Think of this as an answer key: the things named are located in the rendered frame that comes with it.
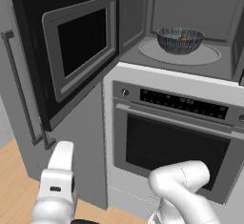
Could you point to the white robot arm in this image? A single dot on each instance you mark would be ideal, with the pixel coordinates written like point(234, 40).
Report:
point(178, 183)

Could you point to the red bell pepper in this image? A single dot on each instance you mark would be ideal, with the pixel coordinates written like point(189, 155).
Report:
point(182, 37)

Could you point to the steel built-in oven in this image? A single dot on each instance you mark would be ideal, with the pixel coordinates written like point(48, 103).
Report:
point(133, 91)

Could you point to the grey striped bowl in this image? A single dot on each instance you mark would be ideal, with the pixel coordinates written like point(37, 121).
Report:
point(178, 45)

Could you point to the black microwave door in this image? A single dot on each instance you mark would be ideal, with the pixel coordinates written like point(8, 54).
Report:
point(35, 18)

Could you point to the grey fridge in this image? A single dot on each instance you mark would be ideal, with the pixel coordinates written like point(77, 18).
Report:
point(85, 145)

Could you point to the steel oven door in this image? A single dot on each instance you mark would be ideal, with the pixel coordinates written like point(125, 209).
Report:
point(120, 145)

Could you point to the grey microwave oven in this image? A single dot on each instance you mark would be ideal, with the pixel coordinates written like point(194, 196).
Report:
point(136, 15)

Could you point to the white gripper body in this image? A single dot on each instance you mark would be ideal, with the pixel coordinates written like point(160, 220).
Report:
point(62, 158)

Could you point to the steel oven knob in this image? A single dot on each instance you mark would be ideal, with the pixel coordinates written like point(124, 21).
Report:
point(242, 118)
point(125, 92)

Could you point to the white oven cabinet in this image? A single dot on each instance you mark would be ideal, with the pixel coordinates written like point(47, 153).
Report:
point(158, 73)

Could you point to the grey round turntable plate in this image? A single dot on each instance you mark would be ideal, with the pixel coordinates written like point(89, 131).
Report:
point(203, 56)

